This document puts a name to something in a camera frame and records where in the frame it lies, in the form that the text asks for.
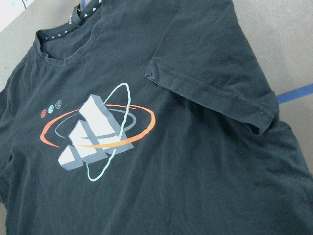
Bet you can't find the black graphic t-shirt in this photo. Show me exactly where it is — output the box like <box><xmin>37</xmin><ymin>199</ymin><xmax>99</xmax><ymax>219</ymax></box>
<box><xmin>0</xmin><ymin>0</ymin><xmax>313</xmax><ymax>235</ymax></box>

